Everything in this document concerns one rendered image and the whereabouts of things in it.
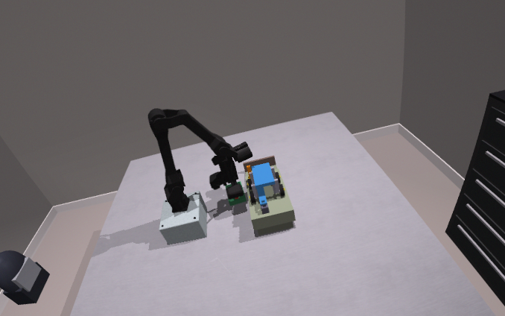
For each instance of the green tray rim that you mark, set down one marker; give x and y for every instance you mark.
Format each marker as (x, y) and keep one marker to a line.
(242, 200)

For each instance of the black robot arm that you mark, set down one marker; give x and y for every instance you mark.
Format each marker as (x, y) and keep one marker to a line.
(160, 121)

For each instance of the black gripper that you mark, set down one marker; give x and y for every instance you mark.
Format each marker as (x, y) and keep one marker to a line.
(235, 190)

